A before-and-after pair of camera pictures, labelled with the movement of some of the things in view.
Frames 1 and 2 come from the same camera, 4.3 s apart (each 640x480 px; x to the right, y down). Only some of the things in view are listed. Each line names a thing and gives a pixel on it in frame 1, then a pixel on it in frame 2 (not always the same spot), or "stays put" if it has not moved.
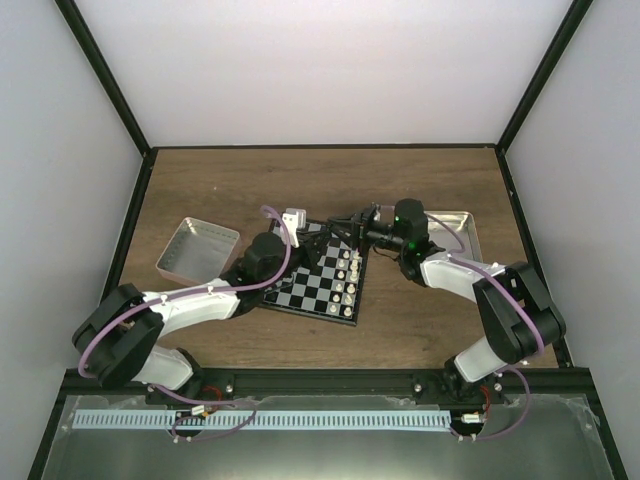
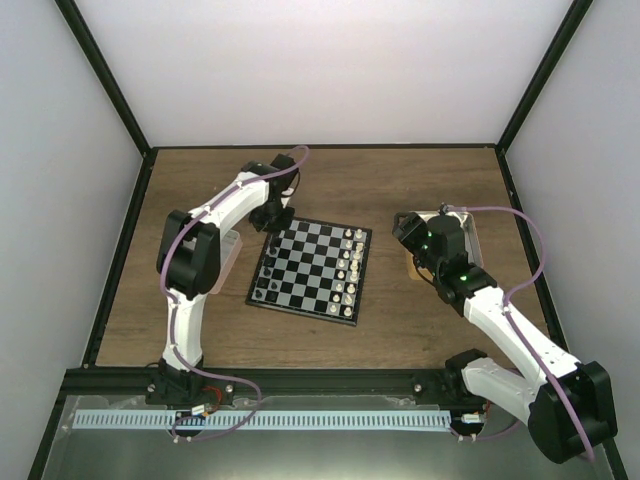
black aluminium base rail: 348,383 stays put
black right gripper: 357,228 → 408,232
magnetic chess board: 333,289 stays put
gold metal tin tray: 463,223 stays put
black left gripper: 313,250 → 281,225
